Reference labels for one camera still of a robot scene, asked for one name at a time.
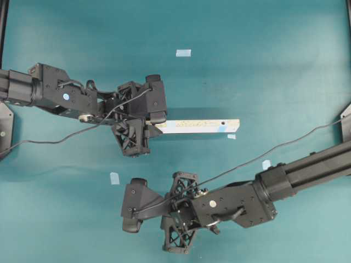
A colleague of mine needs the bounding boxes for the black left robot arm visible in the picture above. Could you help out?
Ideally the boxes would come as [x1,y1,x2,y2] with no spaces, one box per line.
[1,63,167,157]

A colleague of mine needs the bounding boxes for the white wooden board with hole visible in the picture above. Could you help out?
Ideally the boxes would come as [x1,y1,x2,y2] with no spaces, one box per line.
[155,119,240,134]

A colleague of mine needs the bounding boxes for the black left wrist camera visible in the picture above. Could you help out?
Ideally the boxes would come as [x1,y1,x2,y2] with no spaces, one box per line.
[128,75,168,124]

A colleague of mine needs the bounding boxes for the black left camera cable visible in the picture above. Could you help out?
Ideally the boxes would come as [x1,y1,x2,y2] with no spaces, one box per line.
[0,87,153,154]

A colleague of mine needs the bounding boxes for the black camera cable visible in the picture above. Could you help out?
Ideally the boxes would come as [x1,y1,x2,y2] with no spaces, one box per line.
[0,87,153,154]
[131,120,346,214]

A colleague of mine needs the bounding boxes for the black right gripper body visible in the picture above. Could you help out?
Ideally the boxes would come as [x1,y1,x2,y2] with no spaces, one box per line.
[161,171,199,247]

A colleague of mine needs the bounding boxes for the blue tape marker left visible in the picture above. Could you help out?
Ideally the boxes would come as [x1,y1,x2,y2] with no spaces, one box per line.
[110,172,120,185]

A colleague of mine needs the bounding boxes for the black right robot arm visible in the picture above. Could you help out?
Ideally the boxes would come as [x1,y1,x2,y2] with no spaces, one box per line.
[161,142,350,254]

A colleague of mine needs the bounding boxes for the black right camera cable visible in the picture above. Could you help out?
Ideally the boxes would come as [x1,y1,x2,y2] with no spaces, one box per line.
[131,120,346,214]

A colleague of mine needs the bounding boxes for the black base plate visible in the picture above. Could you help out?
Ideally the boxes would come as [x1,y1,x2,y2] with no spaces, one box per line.
[0,102,14,160]
[340,104,351,142]

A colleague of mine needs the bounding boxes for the blue tape marker top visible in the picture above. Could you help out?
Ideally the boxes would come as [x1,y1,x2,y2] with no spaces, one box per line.
[175,49,191,58]

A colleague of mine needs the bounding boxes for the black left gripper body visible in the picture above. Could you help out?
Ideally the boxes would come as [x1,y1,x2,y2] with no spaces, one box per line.
[97,81,151,158]

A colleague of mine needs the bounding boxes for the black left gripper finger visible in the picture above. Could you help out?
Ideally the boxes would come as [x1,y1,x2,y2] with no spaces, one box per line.
[145,124,163,139]

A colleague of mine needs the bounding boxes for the black frame post left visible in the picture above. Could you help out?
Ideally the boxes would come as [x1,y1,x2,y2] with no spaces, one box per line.
[0,0,10,68]

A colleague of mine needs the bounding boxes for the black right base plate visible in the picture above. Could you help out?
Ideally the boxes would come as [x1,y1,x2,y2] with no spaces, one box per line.
[340,104,351,142]

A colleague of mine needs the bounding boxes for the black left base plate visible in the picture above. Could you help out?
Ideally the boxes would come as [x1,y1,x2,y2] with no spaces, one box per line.
[0,102,14,160]

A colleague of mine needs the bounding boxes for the blue tape marker right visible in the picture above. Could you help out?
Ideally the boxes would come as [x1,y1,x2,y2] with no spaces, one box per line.
[262,159,271,170]

